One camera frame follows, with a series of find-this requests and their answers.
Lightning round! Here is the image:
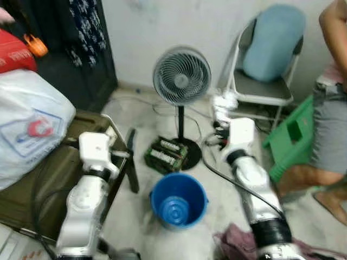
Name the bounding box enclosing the white standing fan black stand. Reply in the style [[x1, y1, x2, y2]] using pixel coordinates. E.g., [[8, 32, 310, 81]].
[[153, 47, 212, 171]]

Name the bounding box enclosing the small white adapter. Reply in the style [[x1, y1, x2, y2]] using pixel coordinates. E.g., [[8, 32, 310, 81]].
[[106, 127, 118, 146]]

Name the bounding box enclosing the light blue cushion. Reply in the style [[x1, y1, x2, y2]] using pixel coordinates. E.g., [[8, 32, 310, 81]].
[[242, 4, 306, 83]]

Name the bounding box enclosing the blue plastic bucket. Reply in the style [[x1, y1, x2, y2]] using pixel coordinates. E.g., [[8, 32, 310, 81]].
[[150, 172, 209, 229]]

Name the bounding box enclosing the black and green box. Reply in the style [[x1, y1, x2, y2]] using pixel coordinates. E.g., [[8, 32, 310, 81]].
[[145, 137, 189, 174]]

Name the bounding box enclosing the small orange object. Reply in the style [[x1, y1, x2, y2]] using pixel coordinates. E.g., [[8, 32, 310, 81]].
[[23, 34, 48, 57]]

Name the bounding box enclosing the person in grey shorts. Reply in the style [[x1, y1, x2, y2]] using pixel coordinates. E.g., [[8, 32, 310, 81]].
[[277, 0, 347, 225]]

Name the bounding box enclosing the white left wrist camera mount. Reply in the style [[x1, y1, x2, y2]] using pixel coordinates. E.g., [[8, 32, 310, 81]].
[[79, 132, 120, 173]]

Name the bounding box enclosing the white printed plastic bag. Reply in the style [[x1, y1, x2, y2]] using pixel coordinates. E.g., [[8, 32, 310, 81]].
[[0, 69, 76, 190]]

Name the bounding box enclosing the dark olive table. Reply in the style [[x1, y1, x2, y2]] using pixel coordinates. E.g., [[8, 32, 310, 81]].
[[0, 111, 139, 242]]

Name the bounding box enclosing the crumpled purple cloth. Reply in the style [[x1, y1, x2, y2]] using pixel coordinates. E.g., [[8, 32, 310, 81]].
[[214, 223, 337, 260]]

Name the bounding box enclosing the grey folding chair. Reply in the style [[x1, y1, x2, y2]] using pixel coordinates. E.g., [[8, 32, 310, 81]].
[[217, 16, 304, 128]]

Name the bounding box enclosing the red bag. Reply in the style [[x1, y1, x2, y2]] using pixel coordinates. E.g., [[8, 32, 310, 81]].
[[0, 28, 37, 74]]

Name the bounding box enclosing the white paper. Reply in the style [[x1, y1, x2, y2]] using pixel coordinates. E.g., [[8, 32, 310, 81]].
[[210, 91, 239, 122]]

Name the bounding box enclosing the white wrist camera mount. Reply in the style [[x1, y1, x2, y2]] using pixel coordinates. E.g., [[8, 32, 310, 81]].
[[228, 118, 256, 158], [79, 132, 120, 173]]

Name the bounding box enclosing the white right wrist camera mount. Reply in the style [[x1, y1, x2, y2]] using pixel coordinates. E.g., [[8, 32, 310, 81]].
[[228, 118, 256, 158]]

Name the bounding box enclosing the black wardrobe with floral cloth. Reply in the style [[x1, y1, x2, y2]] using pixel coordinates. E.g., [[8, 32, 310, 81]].
[[11, 0, 118, 112]]

